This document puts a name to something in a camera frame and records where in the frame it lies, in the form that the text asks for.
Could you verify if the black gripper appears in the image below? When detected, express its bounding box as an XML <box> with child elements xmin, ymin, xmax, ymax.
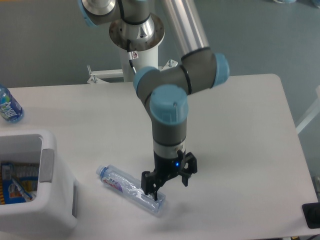
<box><xmin>141</xmin><ymin>150</ymin><xmax>198</xmax><ymax>201</ymax></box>

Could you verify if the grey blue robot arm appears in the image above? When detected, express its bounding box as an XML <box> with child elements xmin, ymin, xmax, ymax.
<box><xmin>78</xmin><ymin>0</ymin><xmax>230</xmax><ymax>197</ymax></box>

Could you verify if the white trash can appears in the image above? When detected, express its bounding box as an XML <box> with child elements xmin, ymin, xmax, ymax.
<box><xmin>0</xmin><ymin>129</ymin><xmax>78</xmax><ymax>236</ymax></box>

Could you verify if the crushed clear plastic bottle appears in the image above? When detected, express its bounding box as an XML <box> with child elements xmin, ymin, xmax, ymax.
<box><xmin>96</xmin><ymin>164</ymin><xmax>166</xmax><ymax>215</ymax></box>

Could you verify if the black device at table edge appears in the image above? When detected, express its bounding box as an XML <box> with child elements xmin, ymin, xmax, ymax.
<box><xmin>302</xmin><ymin>202</ymin><xmax>320</xmax><ymax>229</ymax></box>

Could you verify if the blue snack wrapper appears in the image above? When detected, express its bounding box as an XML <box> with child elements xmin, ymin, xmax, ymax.
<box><xmin>0</xmin><ymin>162</ymin><xmax>40</xmax><ymax>205</ymax></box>

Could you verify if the blue labelled drink bottle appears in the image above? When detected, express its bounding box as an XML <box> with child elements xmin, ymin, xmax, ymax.
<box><xmin>0</xmin><ymin>84</ymin><xmax>24</xmax><ymax>123</ymax></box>

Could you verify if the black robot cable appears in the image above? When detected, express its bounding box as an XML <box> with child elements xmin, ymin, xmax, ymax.
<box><xmin>126</xmin><ymin>39</ymin><xmax>138</xmax><ymax>76</ymax></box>

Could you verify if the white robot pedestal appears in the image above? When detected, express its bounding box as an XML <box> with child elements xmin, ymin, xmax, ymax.
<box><xmin>87</xmin><ymin>13</ymin><xmax>178</xmax><ymax>84</ymax></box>

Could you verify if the white frame at right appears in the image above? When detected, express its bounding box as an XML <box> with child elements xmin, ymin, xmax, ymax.
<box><xmin>296</xmin><ymin>85</ymin><xmax>320</xmax><ymax>135</ymax></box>

